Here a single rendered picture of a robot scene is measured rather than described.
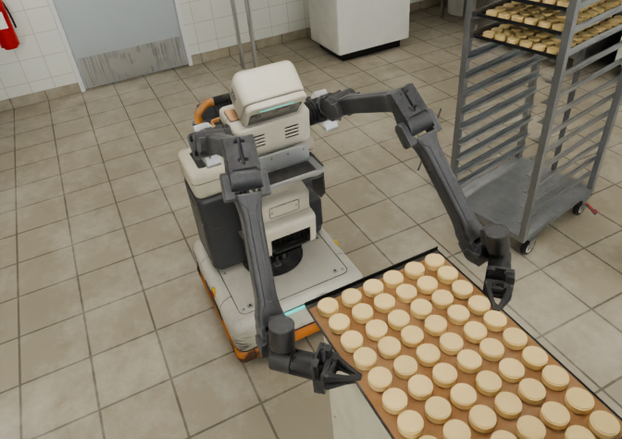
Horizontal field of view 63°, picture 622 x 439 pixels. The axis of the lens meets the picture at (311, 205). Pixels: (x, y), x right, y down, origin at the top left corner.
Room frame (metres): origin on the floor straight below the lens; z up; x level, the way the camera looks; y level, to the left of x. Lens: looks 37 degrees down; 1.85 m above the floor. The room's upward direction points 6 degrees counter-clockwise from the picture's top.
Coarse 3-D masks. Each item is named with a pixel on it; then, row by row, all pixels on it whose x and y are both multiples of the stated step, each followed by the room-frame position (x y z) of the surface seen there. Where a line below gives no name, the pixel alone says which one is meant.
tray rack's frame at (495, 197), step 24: (576, 72) 2.39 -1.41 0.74; (528, 96) 2.57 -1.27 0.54; (600, 144) 2.20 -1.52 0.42; (504, 168) 2.47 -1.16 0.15; (528, 168) 2.44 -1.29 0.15; (552, 168) 2.40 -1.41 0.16; (600, 168) 2.19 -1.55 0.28; (480, 192) 2.26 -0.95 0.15; (504, 192) 2.23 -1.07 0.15; (552, 192) 2.19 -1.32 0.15; (576, 192) 2.17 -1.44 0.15; (480, 216) 2.05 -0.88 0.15; (504, 216) 2.03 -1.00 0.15; (552, 216) 1.99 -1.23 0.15; (528, 240) 1.86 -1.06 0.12
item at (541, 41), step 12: (504, 24) 2.28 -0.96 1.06; (600, 24) 2.17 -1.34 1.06; (612, 24) 2.15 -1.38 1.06; (492, 36) 2.18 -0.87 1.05; (504, 36) 2.13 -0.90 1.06; (516, 36) 2.12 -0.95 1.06; (528, 36) 2.14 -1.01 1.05; (540, 36) 2.10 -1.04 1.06; (552, 36) 2.08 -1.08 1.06; (576, 36) 2.05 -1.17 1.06; (588, 36) 2.05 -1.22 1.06; (540, 48) 1.97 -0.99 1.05; (552, 48) 1.95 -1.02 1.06
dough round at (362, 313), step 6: (360, 306) 0.82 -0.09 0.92; (366, 306) 0.82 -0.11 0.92; (354, 312) 0.81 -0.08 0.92; (360, 312) 0.80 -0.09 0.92; (366, 312) 0.80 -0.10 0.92; (372, 312) 0.80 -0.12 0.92; (354, 318) 0.80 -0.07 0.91; (360, 318) 0.79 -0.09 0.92; (366, 318) 0.79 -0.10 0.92; (372, 318) 0.80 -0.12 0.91
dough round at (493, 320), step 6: (486, 312) 0.77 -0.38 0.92; (492, 312) 0.77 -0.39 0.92; (498, 312) 0.76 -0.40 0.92; (486, 318) 0.75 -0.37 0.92; (492, 318) 0.75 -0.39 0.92; (498, 318) 0.75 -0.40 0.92; (504, 318) 0.75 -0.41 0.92; (486, 324) 0.74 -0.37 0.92; (492, 324) 0.73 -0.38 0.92; (498, 324) 0.73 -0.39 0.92; (504, 324) 0.73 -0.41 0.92; (492, 330) 0.73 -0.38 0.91; (498, 330) 0.72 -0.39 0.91
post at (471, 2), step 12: (468, 0) 2.23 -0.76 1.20; (468, 12) 2.22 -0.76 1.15; (468, 24) 2.22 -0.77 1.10; (468, 48) 2.22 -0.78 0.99; (468, 60) 2.22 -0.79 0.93; (456, 108) 2.23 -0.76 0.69; (456, 120) 2.23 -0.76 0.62; (456, 132) 2.22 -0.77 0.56; (456, 144) 2.22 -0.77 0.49; (456, 168) 2.22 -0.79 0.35
